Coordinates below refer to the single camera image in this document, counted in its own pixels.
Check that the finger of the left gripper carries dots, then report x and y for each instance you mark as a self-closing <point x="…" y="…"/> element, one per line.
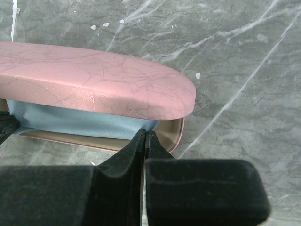
<point x="8" y="125"/>

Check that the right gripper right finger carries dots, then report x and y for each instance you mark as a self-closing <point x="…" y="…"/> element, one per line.
<point x="202" y="192"/>

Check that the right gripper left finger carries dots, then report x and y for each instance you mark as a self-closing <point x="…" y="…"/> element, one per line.
<point x="109" y="194"/>

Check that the light blue cleaning cloth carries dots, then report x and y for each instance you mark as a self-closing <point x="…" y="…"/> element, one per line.
<point x="35" y="117"/>

